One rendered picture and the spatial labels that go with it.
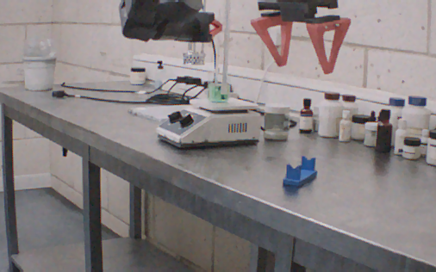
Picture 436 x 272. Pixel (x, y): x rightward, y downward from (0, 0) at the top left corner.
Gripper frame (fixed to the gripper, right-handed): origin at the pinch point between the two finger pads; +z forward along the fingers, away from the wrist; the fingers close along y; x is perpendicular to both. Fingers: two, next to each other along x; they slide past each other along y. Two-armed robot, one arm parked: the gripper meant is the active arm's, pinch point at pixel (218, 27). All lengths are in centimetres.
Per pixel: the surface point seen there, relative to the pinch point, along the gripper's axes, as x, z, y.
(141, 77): 22, 63, 94
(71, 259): 92, 30, 99
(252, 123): 21.0, 3.4, -8.2
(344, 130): 23.0, 23.8, -20.0
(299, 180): 25.0, -18.9, -36.4
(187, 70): 17, 61, 67
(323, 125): 22.8, 25.1, -13.2
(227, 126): 21.3, -2.7, -5.9
